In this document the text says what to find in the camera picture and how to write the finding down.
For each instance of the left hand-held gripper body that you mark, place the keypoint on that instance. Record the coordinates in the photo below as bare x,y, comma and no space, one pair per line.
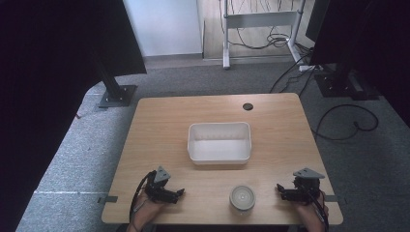
157,183

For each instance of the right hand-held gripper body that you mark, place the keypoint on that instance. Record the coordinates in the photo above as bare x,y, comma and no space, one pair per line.
307,185

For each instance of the white plastic bin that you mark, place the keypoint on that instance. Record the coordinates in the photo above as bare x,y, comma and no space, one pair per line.
219,151

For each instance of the person's left hand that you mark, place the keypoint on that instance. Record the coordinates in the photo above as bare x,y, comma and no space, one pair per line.
141,214

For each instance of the black round table grommet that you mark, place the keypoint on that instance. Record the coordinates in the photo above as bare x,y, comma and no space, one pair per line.
247,106

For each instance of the black stand base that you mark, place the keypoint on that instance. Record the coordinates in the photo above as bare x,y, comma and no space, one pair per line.
345,87

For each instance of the white power strip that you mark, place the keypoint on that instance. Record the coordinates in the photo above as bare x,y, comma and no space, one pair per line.
308,68

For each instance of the black curtain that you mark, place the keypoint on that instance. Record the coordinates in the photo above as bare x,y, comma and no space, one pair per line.
48,80

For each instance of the black monitor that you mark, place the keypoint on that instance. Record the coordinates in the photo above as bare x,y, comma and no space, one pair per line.
354,32

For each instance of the grey table bracket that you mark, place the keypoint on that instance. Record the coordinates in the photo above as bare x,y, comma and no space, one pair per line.
108,199
330,198

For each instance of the black stand with base plate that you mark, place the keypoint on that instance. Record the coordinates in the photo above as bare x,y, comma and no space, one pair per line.
114,92

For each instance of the white metal desk frame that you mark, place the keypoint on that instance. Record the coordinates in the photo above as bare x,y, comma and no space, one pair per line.
261,19

